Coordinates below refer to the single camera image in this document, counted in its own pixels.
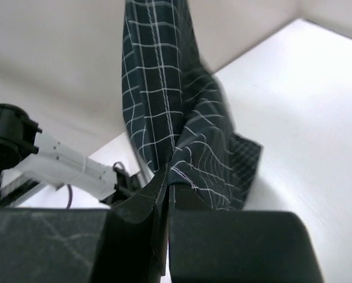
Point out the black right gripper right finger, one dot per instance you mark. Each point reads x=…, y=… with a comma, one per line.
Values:
x=207, y=245

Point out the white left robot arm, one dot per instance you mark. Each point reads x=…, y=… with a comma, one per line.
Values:
x=29, y=157

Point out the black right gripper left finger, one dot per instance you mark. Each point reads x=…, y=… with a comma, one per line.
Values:
x=83, y=245

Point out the dark checked pillowcase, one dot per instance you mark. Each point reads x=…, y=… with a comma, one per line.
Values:
x=174, y=110

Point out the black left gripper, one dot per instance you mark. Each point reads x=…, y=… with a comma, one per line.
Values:
x=124, y=191

